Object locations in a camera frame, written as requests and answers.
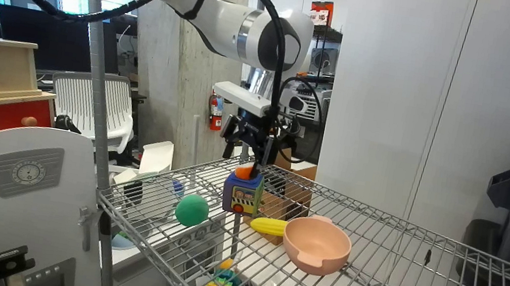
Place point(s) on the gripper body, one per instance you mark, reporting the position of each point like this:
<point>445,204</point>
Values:
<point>253,135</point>

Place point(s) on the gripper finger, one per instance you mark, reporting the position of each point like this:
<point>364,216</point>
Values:
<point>229,146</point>
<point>260,159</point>

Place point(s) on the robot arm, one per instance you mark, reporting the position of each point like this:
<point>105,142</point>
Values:
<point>214,14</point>

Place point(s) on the orange toy object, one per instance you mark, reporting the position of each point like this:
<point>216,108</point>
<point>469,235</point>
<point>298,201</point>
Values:
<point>243,172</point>

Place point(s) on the pink bowl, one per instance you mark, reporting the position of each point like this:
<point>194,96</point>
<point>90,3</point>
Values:
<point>315,247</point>

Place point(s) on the red fire extinguisher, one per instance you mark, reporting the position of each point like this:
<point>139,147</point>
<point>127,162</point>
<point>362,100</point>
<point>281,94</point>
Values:
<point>216,114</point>

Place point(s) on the colourful toy cube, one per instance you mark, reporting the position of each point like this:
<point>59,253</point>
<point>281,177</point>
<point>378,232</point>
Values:
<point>241,196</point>

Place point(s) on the cardboard box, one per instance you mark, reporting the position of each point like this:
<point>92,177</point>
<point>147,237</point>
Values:
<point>283,204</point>

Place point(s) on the blue toy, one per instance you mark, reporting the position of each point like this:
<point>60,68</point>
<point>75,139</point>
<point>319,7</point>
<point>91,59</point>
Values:
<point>177,188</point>

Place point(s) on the yellow toy corn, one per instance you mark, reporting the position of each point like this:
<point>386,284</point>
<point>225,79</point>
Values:
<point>268,226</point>

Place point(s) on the white box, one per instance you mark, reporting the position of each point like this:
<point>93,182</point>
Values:
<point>156,157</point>

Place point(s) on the green ball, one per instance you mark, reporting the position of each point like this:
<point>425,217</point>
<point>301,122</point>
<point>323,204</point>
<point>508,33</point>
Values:
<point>192,210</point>

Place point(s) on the black equipment shelf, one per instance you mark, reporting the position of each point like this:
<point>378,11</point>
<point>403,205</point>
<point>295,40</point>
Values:
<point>324,62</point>

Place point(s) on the red box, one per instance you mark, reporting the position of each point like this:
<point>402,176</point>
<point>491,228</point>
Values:
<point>321,13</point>

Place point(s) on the white office chair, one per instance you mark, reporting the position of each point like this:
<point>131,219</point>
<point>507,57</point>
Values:
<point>92,102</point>

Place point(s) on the black monitor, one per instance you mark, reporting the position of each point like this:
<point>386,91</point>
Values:
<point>56,42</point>

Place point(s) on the white toy appliance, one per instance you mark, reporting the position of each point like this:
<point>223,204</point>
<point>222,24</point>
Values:
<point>21,198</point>

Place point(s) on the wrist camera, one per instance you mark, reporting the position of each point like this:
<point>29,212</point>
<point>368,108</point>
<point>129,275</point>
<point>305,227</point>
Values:
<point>241,98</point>

